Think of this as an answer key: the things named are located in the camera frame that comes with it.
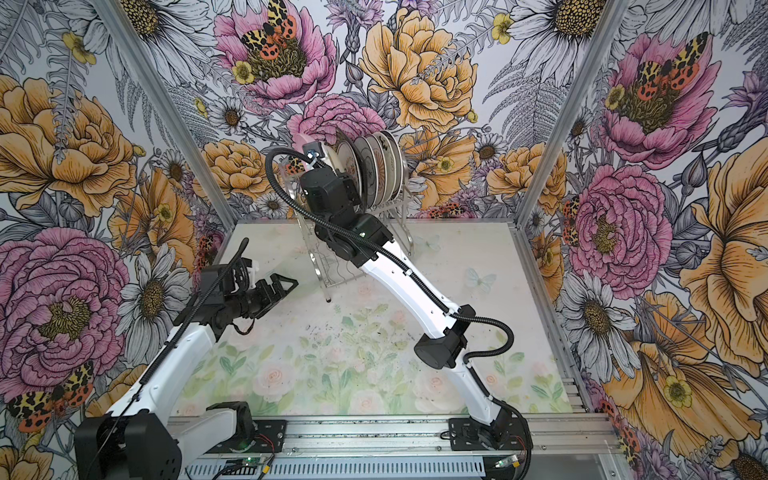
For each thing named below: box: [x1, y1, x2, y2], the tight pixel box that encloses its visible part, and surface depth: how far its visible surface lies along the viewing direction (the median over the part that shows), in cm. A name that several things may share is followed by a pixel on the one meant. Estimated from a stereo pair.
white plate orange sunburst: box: [379, 132, 397, 204], surface depth 80 cm
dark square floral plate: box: [354, 135, 379, 209], surface depth 77 cm
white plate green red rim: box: [391, 134, 404, 202], surface depth 80 cm
